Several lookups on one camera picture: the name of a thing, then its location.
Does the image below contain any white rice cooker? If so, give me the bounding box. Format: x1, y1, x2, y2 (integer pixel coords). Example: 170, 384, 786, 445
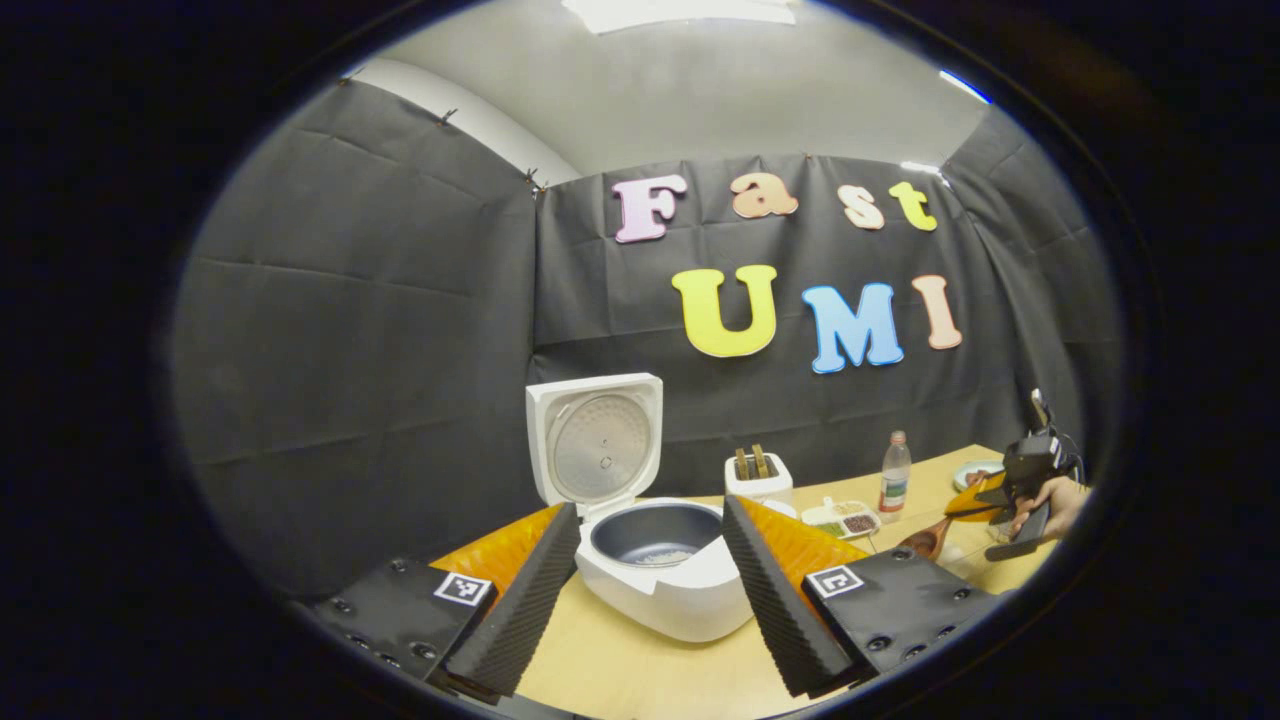
526, 373, 798, 643

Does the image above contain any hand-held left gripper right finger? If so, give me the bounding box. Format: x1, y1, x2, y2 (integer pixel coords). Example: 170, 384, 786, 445
722, 493, 1001, 699

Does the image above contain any white toaster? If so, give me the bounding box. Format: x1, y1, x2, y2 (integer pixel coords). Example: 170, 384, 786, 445
724, 452, 794, 504

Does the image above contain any white divided dish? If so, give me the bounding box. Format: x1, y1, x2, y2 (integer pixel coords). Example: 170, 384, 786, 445
801, 499, 882, 541

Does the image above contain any clear plastic water bottle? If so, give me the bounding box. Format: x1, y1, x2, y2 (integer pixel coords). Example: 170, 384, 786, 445
879, 431, 913, 523

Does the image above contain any brown wooden spoon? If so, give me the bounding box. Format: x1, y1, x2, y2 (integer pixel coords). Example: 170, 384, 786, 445
898, 505, 1001, 561

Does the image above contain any black backdrop cloth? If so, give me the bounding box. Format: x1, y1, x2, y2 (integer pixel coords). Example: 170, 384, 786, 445
165, 75, 1126, 601

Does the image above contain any large ceiling light panel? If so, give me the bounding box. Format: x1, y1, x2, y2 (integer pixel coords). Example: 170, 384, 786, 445
560, 0, 798, 34

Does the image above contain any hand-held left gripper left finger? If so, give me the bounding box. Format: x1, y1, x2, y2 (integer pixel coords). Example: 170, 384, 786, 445
300, 502, 583, 699

